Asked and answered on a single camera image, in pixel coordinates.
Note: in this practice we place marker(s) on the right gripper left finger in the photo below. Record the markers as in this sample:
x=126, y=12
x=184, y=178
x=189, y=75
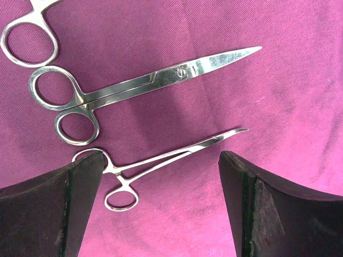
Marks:
x=48, y=214

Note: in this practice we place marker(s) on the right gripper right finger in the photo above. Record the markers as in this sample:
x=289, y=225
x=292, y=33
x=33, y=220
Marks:
x=273, y=216

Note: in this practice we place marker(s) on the metal surgical scissors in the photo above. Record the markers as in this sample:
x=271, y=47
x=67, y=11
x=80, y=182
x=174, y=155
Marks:
x=85, y=103

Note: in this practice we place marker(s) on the purple cloth wrap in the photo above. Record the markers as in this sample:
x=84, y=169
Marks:
x=288, y=95

